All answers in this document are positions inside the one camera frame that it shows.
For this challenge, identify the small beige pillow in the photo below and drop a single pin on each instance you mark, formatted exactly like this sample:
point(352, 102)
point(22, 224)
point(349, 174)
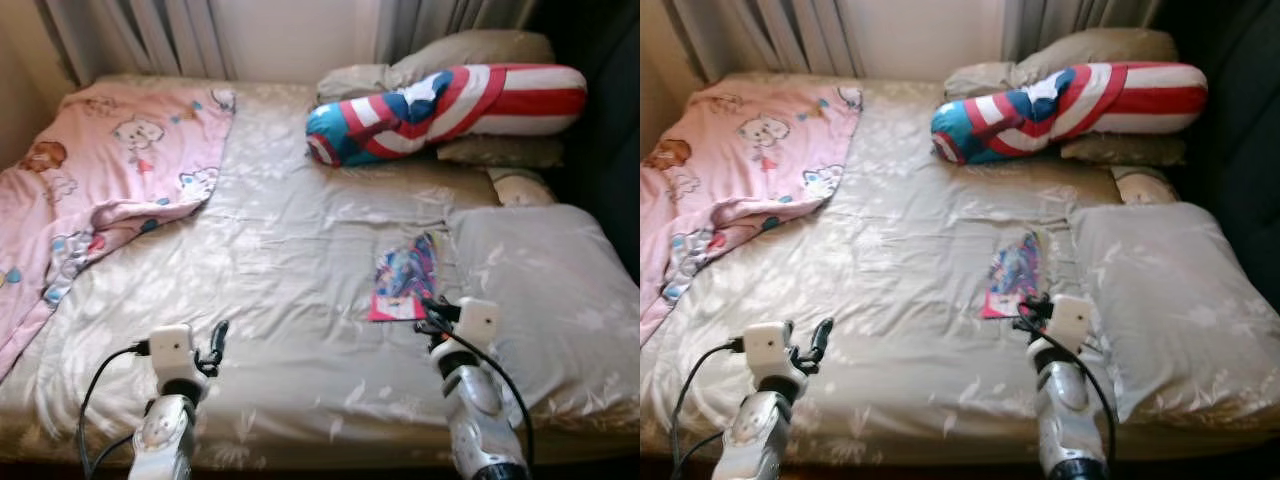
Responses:
point(975, 80)
point(350, 82)

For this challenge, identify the red white blue bolster pillow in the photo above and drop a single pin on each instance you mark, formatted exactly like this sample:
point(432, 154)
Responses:
point(520, 100)
point(1140, 100)

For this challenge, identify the bed with beige floral sheet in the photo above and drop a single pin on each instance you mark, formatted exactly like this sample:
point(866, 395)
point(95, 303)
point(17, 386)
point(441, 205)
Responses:
point(900, 250)
point(300, 250)

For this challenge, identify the large plump beige pillow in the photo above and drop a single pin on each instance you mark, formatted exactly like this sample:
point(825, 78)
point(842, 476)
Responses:
point(1095, 45)
point(470, 48)

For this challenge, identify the big grey floral pillow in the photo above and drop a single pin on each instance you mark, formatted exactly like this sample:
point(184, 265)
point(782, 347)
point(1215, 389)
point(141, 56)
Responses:
point(550, 290)
point(1170, 290)

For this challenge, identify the colourful picture book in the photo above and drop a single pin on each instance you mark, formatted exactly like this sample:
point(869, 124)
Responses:
point(1010, 272)
point(400, 275)

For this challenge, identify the dark grey upholstered panel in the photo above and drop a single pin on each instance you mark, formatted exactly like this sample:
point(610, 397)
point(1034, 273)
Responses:
point(610, 150)
point(1240, 150)

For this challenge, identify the wide grey curtain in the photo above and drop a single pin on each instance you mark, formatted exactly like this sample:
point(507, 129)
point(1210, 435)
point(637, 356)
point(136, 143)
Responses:
point(130, 35)
point(760, 35)

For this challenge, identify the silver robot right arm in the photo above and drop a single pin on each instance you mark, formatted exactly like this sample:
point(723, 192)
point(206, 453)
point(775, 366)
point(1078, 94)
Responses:
point(1065, 410)
point(470, 400)

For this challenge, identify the grey curtain beside dark panel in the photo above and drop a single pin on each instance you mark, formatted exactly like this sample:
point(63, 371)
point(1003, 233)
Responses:
point(1070, 20)
point(440, 20)

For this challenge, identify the cream cartoon print pillow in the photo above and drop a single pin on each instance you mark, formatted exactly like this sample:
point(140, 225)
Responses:
point(1145, 186)
point(520, 188)

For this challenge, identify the flat beige floral pillow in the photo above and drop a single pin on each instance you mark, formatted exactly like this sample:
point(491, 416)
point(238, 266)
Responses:
point(1125, 150)
point(500, 152)

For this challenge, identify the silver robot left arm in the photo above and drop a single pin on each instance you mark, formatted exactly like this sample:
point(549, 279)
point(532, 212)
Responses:
point(160, 440)
point(750, 440)

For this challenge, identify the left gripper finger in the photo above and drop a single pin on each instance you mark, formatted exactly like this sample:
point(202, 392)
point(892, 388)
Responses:
point(219, 338)
point(823, 338)

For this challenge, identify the pink cartoon print blanket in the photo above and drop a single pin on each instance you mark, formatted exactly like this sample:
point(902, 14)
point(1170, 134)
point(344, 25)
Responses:
point(740, 160)
point(120, 160)

